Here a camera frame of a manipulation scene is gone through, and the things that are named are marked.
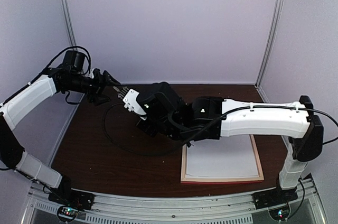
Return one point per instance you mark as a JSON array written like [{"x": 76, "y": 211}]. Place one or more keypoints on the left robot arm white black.
[{"x": 73, "y": 74}]

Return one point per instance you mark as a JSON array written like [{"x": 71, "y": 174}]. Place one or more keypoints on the left circuit board with leds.
[{"x": 66, "y": 213}]

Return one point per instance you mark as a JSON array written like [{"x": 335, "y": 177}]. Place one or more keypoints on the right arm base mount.
[{"x": 273, "y": 197}]

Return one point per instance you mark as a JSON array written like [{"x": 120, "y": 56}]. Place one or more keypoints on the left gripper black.
[{"x": 100, "y": 85}]

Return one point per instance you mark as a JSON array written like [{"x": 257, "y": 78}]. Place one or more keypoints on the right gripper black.
[{"x": 146, "y": 129}]

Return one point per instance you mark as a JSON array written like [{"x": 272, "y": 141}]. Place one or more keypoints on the left aluminium corner post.
[{"x": 68, "y": 22}]

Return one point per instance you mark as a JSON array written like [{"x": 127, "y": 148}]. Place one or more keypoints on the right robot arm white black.
[{"x": 218, "y": 135}]

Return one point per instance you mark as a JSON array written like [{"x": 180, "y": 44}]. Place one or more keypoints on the right aluminium corner post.
[{"x": 278, "y": 7}]

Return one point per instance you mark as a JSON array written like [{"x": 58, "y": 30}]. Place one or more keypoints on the brown backing board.
[{"x": 121, "y": 91}]

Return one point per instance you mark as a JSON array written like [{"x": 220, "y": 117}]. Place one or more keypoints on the circuit board with leds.
[
  {"x": 279, "y": 214},
  {"x": 66, "y": 213}
]

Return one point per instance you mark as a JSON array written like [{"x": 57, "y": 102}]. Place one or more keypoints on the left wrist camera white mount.
[{"x": 91, "y": 74}]

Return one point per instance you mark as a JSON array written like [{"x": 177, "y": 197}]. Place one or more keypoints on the right circuit board with leds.
[{"x": 279, "y": 214}]

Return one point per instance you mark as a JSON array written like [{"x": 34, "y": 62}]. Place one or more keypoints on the pink wooden picture frame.
[{"x": 260, "y": 166}]

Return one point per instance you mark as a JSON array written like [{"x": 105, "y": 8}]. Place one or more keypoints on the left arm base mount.
[{"x": 64, "y": 194}]

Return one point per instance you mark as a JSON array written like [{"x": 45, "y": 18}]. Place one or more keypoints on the aluminium corner post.
[
  {"x": 278, "y": 7},
  {"x": 68, "y": 22}
]

